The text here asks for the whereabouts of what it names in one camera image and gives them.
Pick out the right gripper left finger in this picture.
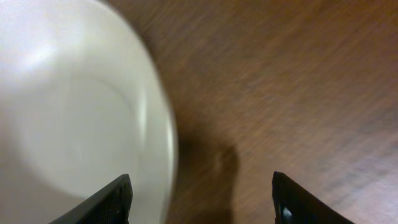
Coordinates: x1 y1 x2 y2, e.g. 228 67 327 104
50 174 133 224

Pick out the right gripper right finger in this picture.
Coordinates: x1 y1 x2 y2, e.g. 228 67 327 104
272 171 353 224

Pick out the beige bowl plate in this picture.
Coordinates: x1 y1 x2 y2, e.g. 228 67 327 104
1 0 178 223

